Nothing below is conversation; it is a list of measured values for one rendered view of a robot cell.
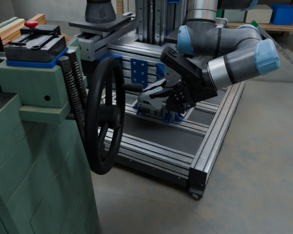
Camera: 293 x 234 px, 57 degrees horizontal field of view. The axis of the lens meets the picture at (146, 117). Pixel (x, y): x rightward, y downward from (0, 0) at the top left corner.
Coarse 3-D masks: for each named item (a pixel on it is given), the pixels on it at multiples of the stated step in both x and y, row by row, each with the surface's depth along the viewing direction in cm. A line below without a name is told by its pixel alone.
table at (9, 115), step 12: (0, 96) 58; (12, 96) 58; (0, 108) 54; (12, 108) 57; (24, 108) 60; (36, 108) 60; (48, 108) 60; (60, 108) 60; (0, 120) 54; (12, 120) 57; (24, 120) 61; (36, 120) 60; (48, 120) 60; (60, 120) 59; (0, 132) 54
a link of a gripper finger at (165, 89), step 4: (164, 88) 70; (168, 88) 69; (172, 88) 68; (156, 92) 71; (160, 92) 69; (164, 92) 69; (168, 92) 69; (152, 96) 72; (156, 96) 70; (160, 96) 70; (164, 96) 69
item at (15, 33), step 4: (36, 16) 94; (40, 16) 94; (44, 16) 96; (36, 20) 91; (40, 20) 94; (44, 20) 96; (40, 24) 94; (44, 24) 97; (16, 28) 83; (8, 32) 80; (12, 32) 80; (16, 32) 81; (0, 36) 77; (4, 36) 77; (8, 36) 78; (12, 36) 79; (16, 36) 81; (12, 40) 80
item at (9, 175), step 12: (36, 132) 68; (48, 132) 74; (24, 144) 63; (36, 144) 68; (12, 156) 59; (24, 156) 63; (36, 156) 69; (0, 168) 55; (12, 168) 59; (24, 168) 64; (0, 180) 55; (12, 180) 59; (0, 192) 56; (12, 192) 60
